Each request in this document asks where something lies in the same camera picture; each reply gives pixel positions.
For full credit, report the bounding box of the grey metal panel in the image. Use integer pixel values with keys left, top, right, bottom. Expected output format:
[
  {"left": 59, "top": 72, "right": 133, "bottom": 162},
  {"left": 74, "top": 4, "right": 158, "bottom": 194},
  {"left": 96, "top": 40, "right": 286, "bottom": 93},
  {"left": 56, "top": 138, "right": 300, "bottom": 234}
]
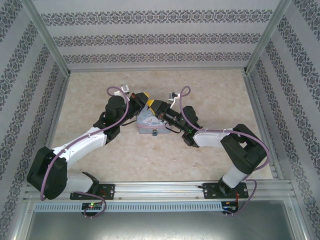
[{"left": 14, "top": 211, "right": 310, "bottom": 240}]

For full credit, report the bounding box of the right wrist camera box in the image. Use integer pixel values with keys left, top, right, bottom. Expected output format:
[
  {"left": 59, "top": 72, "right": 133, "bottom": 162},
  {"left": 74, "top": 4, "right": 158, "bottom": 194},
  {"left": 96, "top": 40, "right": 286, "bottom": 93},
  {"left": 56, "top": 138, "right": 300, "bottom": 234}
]
[{"left": 168, "top": 91, "right": 181, "bottom": 106}]

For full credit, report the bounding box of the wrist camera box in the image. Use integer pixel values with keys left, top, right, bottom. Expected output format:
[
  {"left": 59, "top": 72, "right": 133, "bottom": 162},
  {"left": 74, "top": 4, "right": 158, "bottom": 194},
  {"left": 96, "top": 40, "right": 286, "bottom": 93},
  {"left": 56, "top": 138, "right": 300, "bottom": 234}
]
[
  {"left": 112, "top": 83, "right": 131, "bottom": 97},
  {"left": 168, "top": 91, "right": 181, "bottom": 106}
]

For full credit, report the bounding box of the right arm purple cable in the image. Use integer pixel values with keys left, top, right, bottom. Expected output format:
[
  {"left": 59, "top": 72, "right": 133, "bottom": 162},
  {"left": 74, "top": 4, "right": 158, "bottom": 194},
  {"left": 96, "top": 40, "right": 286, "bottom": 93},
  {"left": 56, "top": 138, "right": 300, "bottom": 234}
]
[{"left": 179, "top": 86, "right": 271, "bottom": 217}]

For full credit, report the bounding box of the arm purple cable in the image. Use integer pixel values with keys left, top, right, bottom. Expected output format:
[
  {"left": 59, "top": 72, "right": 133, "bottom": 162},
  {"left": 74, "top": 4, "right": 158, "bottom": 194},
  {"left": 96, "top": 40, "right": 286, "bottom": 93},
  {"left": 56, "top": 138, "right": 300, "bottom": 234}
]
[
  {"left": 39, "top": 86, "right": 131, "bottom": 219},
  {"left": 179, "top": 86, "right": 271, "bottom": 217}
]

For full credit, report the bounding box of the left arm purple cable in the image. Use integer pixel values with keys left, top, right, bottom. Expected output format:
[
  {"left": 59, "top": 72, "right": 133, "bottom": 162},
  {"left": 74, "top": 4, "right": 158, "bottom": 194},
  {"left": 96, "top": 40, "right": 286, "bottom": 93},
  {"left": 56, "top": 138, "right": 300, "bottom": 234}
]
[{"left": 39, "top": 86, "right": 131, "bottom": 219}]

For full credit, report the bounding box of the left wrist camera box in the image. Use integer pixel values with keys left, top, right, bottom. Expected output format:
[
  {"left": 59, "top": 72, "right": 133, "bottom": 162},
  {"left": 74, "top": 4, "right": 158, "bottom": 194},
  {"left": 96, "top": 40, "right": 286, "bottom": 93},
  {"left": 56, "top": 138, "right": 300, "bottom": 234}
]
[{"left": 112, "top": 83, "right": 131, "bottom": 97}]

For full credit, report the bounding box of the aluminium side rail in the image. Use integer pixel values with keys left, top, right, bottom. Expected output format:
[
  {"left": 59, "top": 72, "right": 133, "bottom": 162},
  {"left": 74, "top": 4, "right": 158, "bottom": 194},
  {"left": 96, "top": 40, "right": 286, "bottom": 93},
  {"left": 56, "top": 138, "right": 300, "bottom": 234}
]
[
  {"left": 242, "top": 73, "right": 286, "bottom": 181},
  {"left": 33, "top": 73, "right": 72, "bottom": 183}
]

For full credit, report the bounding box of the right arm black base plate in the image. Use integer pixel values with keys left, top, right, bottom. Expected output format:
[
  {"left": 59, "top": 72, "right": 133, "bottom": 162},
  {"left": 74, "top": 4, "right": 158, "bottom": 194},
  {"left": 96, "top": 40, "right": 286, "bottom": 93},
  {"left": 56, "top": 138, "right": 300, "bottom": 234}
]
[{"left": 202, "top": 182, "right": 250, "bottom": 200}]

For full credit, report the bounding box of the aluminium mounting rail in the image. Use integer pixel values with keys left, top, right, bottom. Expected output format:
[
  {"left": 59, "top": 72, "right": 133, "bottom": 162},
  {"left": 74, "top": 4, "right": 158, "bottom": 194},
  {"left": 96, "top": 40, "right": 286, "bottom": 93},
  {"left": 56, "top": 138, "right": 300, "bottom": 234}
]
[{"left": 23, "top": 181, "right": 293, "bottom": 202}]

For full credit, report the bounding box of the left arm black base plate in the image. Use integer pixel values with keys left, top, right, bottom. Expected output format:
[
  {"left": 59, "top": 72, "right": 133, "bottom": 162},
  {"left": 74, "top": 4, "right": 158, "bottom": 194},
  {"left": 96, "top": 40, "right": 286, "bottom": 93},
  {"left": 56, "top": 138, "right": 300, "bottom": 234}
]
[{"left": 69, "top": 183, "right": 116, "bottom": 201}]

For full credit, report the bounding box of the grey slotted cable duct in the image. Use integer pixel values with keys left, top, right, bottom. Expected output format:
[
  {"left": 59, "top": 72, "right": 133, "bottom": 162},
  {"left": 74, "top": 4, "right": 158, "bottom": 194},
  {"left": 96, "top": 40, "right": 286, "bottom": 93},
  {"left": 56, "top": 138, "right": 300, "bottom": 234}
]
[{"left": 33, "top": 201, "right": 223, "bottom": 212}]

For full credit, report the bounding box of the aluminium frame post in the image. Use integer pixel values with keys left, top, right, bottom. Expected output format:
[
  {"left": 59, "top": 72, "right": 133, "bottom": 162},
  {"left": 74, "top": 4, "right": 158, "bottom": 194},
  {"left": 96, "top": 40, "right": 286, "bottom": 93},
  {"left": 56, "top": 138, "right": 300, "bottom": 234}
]
[
  {"left": 21, "top": 0, "right": 72, "bottom": 77},
  {"left": 242, "top": 0, "right": 293, "bottom": 76}
]

